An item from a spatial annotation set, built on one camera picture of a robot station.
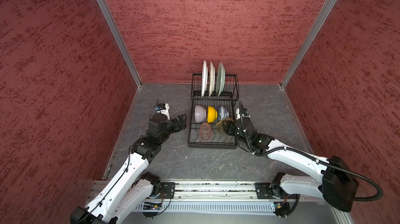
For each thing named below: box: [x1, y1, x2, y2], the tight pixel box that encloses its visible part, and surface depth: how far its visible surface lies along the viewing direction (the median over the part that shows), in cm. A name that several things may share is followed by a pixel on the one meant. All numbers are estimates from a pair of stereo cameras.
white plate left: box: [201, 59, 209, 97], surface depth 77 cm
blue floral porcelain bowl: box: [217, 105, 230, 122], surface depth 93 cm
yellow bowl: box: [206, 105, 218, 124], surface depth 94 cm
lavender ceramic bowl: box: [194, 105, 207, 123], surface depth 94 cm
